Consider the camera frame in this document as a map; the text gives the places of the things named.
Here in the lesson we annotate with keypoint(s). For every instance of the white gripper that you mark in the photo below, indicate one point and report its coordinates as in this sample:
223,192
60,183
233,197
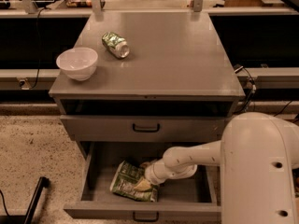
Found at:
151,174

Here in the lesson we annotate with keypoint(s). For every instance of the green jalapeno chip bag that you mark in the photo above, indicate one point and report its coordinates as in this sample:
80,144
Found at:
126,176

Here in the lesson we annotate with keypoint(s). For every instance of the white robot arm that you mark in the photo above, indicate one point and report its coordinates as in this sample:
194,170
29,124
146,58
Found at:
256,156

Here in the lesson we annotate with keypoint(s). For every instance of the open grey lower drawer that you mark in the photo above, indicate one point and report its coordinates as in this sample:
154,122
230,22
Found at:
194,198

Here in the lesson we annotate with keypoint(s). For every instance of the grey metal drawer cabinet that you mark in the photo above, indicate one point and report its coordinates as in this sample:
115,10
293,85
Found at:
177,67

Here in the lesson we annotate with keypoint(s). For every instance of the black metal floor stand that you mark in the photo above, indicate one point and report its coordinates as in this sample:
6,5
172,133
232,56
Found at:
27,218

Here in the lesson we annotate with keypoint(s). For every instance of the white bowl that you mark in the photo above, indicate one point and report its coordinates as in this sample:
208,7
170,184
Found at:
78,63

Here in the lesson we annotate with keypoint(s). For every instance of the green soda can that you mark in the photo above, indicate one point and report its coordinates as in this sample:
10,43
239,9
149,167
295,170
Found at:
116,45

